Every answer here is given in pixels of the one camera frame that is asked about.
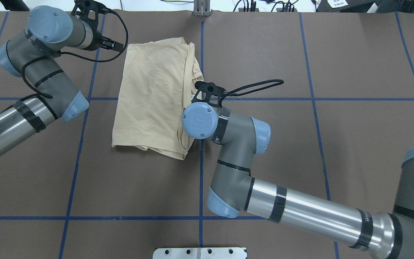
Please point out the beige long-sleeve printed shirt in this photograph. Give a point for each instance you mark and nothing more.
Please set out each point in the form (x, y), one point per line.
(157, 85)

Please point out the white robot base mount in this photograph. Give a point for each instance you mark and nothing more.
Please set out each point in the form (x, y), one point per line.
(201, 253)

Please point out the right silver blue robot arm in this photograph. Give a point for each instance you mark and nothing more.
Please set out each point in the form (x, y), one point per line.
(327, 174)

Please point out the aluminium frame post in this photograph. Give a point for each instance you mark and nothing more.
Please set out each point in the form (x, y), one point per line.
(201, 8)

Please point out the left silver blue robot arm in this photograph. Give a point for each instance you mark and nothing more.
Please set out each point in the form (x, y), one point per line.
(31, 56)

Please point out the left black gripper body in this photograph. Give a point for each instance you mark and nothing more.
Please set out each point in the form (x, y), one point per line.
(97, 40)

